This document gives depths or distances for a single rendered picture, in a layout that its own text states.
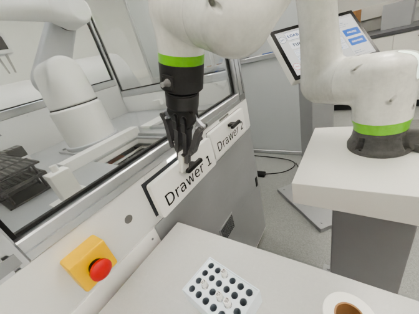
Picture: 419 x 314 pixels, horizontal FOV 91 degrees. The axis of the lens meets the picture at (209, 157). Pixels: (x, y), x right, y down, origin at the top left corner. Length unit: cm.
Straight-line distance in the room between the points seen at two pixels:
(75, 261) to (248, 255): 35
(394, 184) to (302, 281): 30
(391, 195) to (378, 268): 42
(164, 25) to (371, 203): 56
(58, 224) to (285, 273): 45
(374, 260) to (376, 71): 60
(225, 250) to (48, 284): 36
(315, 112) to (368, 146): 78
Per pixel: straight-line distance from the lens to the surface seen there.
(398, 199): 59
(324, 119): 150
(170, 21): 39
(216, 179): 84
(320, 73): 71
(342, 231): 85
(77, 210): 50
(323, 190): 59
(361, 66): 65
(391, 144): 70
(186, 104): 45
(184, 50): 41
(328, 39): 71
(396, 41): 336
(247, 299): 44
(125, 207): 55
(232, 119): 89
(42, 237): 49
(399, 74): 64
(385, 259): 92
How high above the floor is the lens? 119
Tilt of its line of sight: 26 degrees down
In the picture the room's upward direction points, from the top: 15 degrees counter-clockwise
